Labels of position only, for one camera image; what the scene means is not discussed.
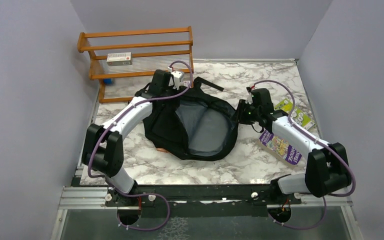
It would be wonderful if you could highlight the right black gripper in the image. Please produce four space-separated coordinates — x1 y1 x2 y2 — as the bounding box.
230 99 261 125

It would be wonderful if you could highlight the purple treehouse book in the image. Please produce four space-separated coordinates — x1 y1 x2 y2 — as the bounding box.
259 130 303 166

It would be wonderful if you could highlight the black student backpack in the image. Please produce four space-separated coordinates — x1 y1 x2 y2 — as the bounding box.
143 77 239 162

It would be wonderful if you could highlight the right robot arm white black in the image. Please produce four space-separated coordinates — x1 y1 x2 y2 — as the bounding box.
233 87 356 204

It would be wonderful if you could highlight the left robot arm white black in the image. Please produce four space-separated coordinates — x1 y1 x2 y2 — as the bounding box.
81 69 190 206

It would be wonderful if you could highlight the small red white box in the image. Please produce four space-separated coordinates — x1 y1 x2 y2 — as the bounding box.
183 80 192 87

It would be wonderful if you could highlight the green comic book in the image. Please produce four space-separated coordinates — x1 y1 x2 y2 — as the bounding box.
274 98 316 131

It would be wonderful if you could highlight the white red box on shelf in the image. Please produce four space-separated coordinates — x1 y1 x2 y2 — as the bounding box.
106 52 132 66

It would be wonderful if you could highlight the blue object under shelf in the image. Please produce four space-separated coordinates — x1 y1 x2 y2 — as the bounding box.
103 78 113 85

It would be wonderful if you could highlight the wooden shelf rack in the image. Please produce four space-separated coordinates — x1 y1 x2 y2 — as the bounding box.
77 26 194 104

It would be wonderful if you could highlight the copper orange pen case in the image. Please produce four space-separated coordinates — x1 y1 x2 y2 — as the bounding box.
156 148 169 153

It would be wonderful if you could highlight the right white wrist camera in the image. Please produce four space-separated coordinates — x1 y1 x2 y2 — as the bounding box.
245 86 254 105

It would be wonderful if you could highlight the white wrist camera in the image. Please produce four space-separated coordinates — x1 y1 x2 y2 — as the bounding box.
245 86 254 105
168 67 185 90

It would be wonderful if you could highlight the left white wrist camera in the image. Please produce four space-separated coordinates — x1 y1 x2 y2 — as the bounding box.
168 67 185 90

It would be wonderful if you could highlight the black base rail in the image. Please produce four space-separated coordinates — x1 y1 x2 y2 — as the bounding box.
104 184 301 218

